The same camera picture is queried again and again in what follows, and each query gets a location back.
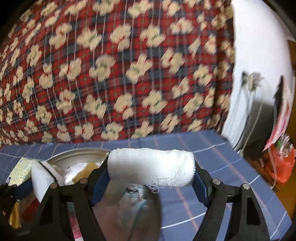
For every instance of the red plaid teddy bear blanket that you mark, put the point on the red plaid teddy bear blanket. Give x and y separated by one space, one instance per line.
81 71

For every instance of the cotton swab plastic bag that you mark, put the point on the cotton swab plastic bag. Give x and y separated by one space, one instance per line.
131 206

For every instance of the orange plastic bag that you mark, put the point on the orange plastic bag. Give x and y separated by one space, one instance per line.
279 164

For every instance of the yellow patterned tissue box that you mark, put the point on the yellow patterned tissue box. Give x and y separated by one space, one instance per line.
21 172

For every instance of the round silver metal tin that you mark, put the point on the round silver metal tin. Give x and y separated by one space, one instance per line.
69 163

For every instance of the white sponge block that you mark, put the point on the white sponge block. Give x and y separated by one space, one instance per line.
43 175

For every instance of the yellow sponge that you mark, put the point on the yellow sponge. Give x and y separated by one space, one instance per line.
86 171

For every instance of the white gauze roll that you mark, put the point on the white gauze roll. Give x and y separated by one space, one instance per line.
152 168

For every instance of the pink white hanging bag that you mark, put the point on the pink white hanging bag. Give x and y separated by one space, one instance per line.
283 101

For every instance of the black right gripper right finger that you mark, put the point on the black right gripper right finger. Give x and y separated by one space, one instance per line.
246 220

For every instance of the blue checked tablecloth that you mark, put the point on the blue checked tablecloth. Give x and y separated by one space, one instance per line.
182 213

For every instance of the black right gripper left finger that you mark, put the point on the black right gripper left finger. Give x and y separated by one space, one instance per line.
52 220

